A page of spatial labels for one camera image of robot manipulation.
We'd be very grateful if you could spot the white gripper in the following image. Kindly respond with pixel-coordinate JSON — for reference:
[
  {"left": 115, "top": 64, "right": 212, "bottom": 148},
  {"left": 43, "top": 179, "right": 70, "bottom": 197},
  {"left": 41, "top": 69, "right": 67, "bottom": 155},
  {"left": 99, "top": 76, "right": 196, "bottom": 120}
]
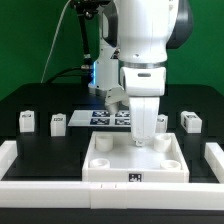
[{"left": 120, "top": 67, "right": 166, "bottom": 147}]

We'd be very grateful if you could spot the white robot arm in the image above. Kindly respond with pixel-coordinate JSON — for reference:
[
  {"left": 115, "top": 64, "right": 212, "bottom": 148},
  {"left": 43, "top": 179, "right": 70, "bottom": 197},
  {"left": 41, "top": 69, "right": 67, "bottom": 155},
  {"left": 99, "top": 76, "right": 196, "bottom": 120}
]
[{"left": 89, "top": 0, "right": 193, "bottom": 146}]

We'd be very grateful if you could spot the white U-shaped fence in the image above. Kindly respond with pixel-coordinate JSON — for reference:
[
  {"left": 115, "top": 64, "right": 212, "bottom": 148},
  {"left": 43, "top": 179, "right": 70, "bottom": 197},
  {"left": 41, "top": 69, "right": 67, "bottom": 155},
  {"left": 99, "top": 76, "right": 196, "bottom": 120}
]
[{"left": 0, "top": 141, "right": 224, "bottom": 211}]

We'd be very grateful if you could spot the white tag sheet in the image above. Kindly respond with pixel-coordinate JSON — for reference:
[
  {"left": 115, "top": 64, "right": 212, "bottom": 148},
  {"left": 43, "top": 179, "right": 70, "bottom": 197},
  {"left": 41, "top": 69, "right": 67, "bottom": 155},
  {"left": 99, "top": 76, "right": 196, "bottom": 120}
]
[{"left": 69, "top": 110, "right": 130, "bottom": 127}]

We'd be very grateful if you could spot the black cable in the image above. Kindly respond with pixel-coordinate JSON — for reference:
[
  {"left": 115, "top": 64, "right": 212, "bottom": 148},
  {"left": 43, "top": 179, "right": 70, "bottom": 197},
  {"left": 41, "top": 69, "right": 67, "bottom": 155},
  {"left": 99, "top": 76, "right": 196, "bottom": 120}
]
[{"left": 45, "top": 66, "right": 93, "bottom": 84}]

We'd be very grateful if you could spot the white square tabletop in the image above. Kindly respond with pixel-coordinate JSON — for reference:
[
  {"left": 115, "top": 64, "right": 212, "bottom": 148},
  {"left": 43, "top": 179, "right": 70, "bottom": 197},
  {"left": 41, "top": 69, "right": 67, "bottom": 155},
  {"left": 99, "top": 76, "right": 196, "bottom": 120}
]
[{"left": 82, "top": 132, "right": 189, "bottom": 183}]

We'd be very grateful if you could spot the white cable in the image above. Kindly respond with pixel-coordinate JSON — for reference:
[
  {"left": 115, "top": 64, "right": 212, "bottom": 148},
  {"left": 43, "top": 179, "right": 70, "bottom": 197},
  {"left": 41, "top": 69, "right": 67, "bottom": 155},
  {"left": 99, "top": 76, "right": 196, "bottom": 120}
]
[{"left": 40, "top": 0, "right": 73, "bottom": 84}]

